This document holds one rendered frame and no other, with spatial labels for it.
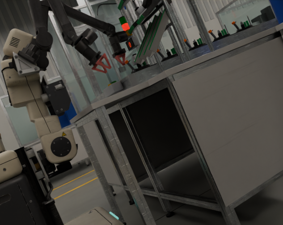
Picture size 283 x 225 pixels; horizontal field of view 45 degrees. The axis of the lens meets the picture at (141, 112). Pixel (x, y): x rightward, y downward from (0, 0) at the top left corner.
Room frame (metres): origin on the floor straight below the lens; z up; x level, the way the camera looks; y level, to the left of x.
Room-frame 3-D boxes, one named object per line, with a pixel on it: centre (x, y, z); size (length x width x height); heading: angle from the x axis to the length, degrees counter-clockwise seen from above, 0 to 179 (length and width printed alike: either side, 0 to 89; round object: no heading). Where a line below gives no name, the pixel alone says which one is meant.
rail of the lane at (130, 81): (2.52, 0.13, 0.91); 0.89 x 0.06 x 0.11; 23
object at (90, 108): (2.16, 0.02, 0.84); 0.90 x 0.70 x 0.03; 19
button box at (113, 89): (2.32, 0.12, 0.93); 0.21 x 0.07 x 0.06; 23
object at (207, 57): (2.50, -0.52, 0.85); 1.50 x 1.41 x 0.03; 23
